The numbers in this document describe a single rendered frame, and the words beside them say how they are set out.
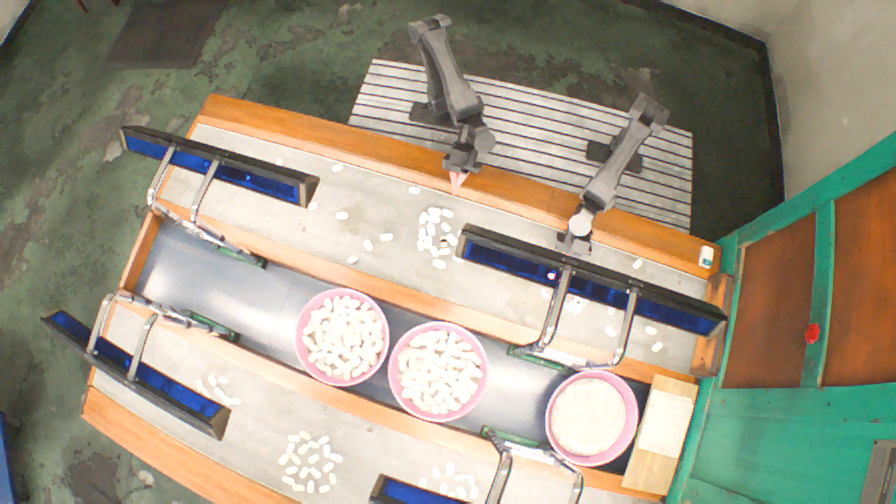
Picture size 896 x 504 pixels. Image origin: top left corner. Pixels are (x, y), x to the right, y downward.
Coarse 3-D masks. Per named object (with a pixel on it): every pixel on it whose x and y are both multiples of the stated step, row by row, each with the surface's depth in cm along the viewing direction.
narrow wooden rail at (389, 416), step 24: (120, 288) 124; (144, 312) 122; (192, 336) 121; (216, 336) 121; (240, 360) 119; (264, 360) 119; (288, 384) 118; (312, 384) 118; (336, 408) 116; (360, 408) 116; (384, 408) 116; (408, 432) 115; (432, 432) 115; (456, 432) 115; (480, 456) 113; (600, 480) 111
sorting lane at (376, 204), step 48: (240, 144) 140; (192, 192) 135; (240, 192) 135; (336, 192) 135; (384, 192) 135; (432, 192) 135; (288, 240) 131; (336, 240) 131; (432, 240) 131; (528, 240) 131; (432, 288) 127; (480, 288) 127; (528, 288) 127; (672, 288) 127; (576, 336) 124; (672, 336) 123
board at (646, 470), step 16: (656, 384) 116; (672, 384) 116; (688, 384) 116; (640, 432) 113; (640, 464) 110; (656, 464) 110; (672, 464) 110; (624, 480) 109; (640, 480) 109; (656, 480) 109
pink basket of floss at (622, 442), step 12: (588, 372) 118; (600, 372) 118; (564, 384) 118; (612, 384) 121; (624, 384) 117; (552, 396) 117; (624, 396) 119; (636, 408) 115; (636, 420) 114; (624, 432) 117; (552, 444) 113; (624, 444) 113; (564, 456) 112; (576, 456) 116; (588, 456) 116; (600, 456) 115; (612, 456) 112
